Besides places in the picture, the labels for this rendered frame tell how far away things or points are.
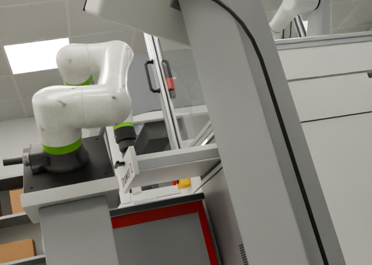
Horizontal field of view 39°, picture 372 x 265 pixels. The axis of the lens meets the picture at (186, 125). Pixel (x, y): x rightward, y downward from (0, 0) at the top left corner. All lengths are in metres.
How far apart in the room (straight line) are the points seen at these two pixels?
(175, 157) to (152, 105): 1.11
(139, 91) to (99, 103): 1.48
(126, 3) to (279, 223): 0.53
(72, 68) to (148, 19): 0.85
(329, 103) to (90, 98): 0.75
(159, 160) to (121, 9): 0.92
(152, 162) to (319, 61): 0.68
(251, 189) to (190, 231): 1.16
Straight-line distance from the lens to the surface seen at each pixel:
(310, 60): 1.77
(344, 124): 1.72
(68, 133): 1.60
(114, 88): 1.57
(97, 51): 1.94
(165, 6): 1.16
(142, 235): 2.08
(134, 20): 1.11
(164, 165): 1.90
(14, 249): 5.80
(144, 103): 3.00
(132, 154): 1.87
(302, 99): 1.68
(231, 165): 1.00
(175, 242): 2.10
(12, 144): 6.48
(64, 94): 1.57
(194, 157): 1.94
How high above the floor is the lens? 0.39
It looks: 17 degrees up
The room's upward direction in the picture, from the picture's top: 14 degrees counter-clockwise
